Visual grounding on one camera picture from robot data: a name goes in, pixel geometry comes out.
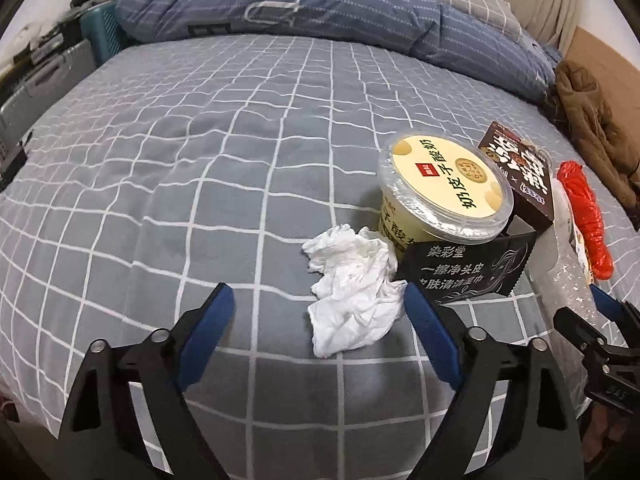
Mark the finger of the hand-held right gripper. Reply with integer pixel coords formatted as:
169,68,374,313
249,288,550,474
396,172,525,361
554,306,612,357
589,285,640,348

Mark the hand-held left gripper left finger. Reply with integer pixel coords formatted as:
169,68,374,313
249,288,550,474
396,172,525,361
55,283,236,480

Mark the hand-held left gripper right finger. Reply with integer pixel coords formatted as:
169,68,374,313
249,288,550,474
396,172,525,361
404,284,586,480

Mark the red plastic bag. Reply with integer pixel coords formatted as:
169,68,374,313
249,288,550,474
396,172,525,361
556,161,614,281

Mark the white tissue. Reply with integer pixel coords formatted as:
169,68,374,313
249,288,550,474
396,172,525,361
301,225,408,359

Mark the yellow lidded yogurt cup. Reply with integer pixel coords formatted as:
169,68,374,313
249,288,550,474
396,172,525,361
377,132,515,261

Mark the dark brown printed carton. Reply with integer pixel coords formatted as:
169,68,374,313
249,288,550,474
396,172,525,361
477,121,558,233

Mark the person's right hand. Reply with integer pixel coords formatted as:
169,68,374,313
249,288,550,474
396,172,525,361
586,406,639,461

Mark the clear plastic bread bag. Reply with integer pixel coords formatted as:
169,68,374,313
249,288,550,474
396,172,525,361
531,180,608,418

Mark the black wet wipe sachet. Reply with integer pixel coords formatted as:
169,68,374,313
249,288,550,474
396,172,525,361
395,232,538,306

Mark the grey checked bed sheet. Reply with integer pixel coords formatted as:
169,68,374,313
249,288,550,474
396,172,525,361
0,35,640,480

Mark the brown fleece jacket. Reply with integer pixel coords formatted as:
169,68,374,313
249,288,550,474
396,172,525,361
547,60,640,233

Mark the wooden headboard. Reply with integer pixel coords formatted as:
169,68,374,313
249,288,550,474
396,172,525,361
560,25,640,126

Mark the grey suitcase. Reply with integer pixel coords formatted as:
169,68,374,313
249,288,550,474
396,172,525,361
0,40,98,161

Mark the beige curtain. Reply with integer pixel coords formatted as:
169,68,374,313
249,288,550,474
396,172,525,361
505,0,581,56

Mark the teal plastic crate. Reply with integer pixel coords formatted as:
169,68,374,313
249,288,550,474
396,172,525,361
80,0,131,66

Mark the blue striped quilt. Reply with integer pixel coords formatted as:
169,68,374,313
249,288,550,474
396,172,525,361
116,0,563,106

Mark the pile of dark clutter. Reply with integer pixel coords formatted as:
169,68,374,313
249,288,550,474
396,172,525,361
10,0,123,68

